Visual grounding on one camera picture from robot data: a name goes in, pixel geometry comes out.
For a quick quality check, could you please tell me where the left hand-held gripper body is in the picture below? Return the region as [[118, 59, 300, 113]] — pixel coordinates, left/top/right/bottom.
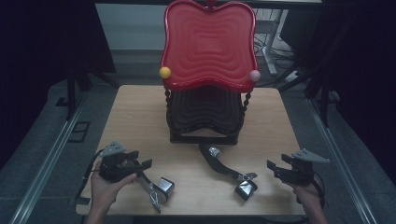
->
[[98, 140, 143, 184]]

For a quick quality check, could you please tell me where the tangle of floor cables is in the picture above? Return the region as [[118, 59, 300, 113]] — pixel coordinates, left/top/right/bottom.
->
[[253, 35, 297, 63]]

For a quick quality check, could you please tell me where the dark curtain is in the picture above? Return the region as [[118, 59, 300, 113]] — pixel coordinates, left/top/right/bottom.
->
[[0, 0, 117, 171], [311, 0, 396, 180]]

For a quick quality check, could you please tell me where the person's left hand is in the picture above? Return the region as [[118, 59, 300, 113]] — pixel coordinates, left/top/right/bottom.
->
[[90, 161, 138, 213]]

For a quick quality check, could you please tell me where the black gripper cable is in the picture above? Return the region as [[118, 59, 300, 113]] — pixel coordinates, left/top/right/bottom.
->
[[75, 148, 106, 206], [312, 174, 327, 209]]

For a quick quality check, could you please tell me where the white power strip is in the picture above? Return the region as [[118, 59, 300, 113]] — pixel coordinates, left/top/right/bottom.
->
[[284, 69, 303, 83]]

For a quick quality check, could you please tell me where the black floor socket frame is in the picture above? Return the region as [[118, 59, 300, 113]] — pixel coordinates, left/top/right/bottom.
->
[[67, 120, 92, 144]]

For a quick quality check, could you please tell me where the metal floor rail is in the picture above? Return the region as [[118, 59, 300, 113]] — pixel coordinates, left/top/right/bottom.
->
[[8, 92, 90, 224], [306, 99, 377, 224]]

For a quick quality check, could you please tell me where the white metal desk leg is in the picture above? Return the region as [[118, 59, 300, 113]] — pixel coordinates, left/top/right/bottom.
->
[[255, 8, 289, 77]]

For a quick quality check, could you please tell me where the person's right hand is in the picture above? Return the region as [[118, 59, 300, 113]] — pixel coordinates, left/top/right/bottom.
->
[[283, 176, 325, 213]]

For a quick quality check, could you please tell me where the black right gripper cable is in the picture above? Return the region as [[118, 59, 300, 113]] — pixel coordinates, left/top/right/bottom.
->
[[312, 174, 327, 209]]

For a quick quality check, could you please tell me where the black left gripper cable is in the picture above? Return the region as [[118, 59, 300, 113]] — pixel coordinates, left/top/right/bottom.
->
[[75, 148, 106, 206]]

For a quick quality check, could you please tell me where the black metal stand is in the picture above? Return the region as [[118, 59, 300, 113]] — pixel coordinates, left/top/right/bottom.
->
[[55, 62, 120, 121], [276, 31, 344, 129]]

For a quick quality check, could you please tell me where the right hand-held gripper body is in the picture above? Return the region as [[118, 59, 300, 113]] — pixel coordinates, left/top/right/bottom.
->
[[275, 148, 331, 187]]

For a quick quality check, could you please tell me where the red and black two-tier rack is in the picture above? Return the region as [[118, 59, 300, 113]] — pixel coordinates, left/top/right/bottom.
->
[[159, 0, 262, 146]]

